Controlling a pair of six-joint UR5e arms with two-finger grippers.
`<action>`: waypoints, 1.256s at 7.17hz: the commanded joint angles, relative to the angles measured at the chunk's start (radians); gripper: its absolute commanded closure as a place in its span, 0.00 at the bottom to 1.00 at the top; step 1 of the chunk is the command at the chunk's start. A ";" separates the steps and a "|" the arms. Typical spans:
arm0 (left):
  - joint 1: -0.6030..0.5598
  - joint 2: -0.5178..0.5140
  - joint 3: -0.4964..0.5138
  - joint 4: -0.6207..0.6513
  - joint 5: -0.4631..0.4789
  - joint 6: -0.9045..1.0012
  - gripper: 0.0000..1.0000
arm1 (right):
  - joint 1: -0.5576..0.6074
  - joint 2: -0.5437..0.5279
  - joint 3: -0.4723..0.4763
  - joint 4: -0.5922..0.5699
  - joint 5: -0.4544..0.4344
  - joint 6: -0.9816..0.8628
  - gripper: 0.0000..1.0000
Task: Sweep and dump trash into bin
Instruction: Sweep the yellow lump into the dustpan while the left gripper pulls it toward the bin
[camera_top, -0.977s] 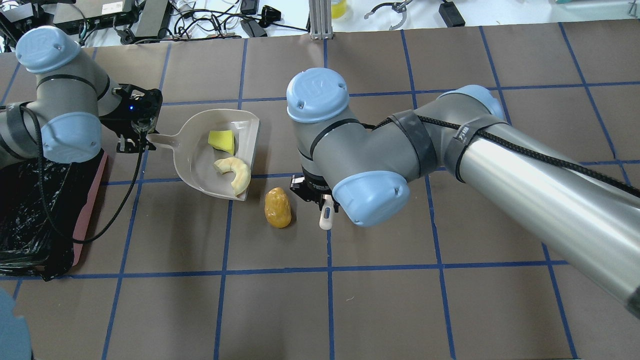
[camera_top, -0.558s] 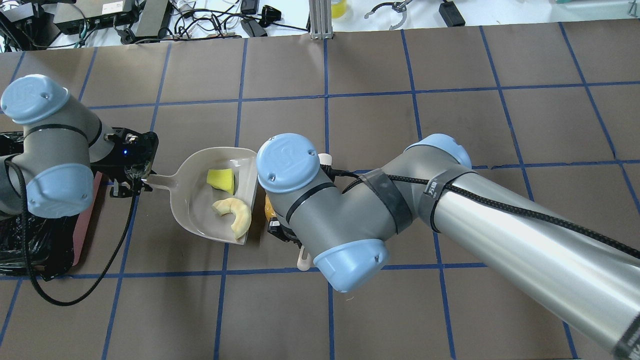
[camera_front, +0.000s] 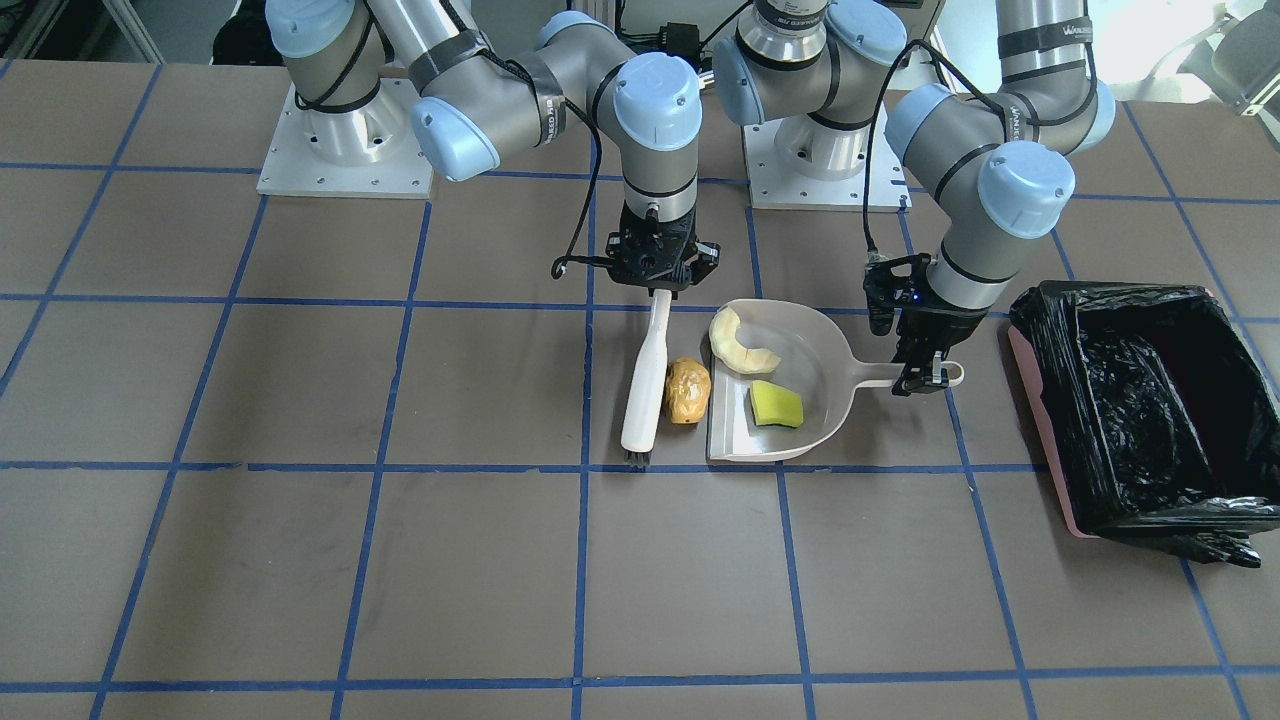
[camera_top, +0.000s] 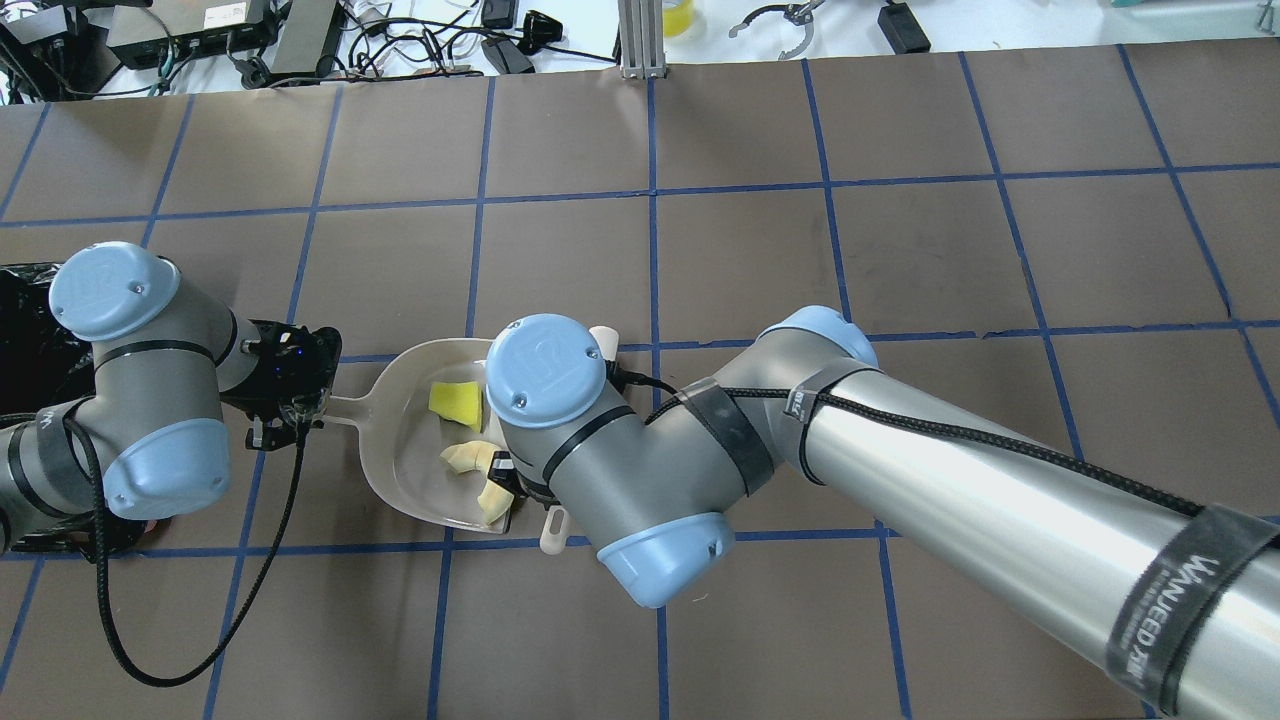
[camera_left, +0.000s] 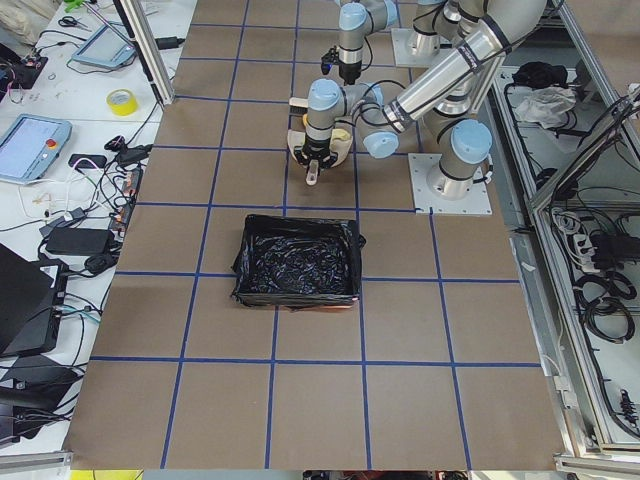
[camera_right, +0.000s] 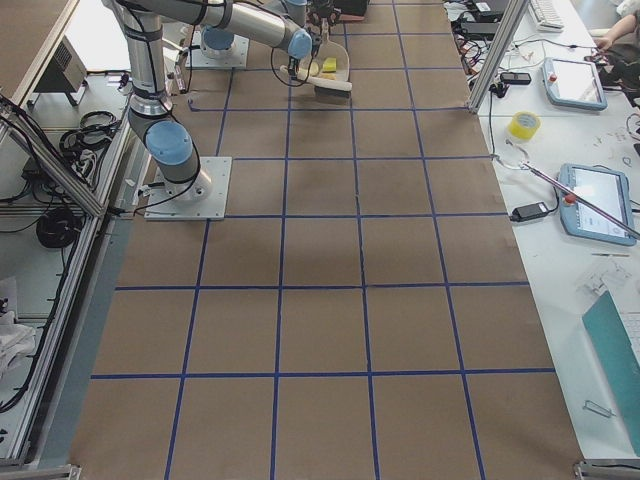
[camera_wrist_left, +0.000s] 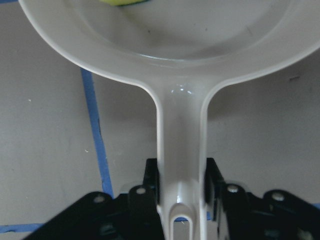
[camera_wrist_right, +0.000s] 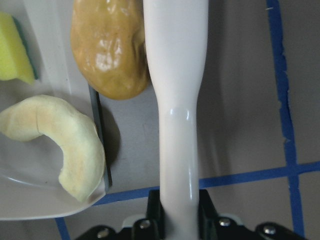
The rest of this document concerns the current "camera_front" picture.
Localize pink bin with black bag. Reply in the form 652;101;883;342
1009;281;1279;568

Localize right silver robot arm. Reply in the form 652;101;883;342
259;1;721;293

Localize brown potato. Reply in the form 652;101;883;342
663;356;712;425

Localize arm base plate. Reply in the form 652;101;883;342
742;115;913;213
256;79;434;200

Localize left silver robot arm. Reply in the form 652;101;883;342
712;1;1115;396

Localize beige hand brush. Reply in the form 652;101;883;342
620;290;675;470

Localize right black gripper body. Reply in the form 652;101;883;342
607;206;721;293

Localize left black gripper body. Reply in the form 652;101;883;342
864;252;989;366

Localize beige plastic dustpan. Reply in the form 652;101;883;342
707;299;905;462

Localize yellow sponge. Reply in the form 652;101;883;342
748;380;805;429

